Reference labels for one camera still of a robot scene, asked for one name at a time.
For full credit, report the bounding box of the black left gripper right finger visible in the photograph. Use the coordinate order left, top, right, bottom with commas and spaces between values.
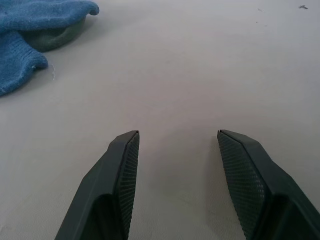
216, 129, 320, 240

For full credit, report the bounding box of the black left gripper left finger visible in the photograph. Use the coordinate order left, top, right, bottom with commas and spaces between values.
54, 130, 140, 240

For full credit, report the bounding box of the green object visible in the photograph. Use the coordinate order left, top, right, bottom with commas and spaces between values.
21, 15, 89, 53

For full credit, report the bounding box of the blue knitted cloth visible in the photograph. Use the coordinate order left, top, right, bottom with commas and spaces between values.
0, 0, 100, 97

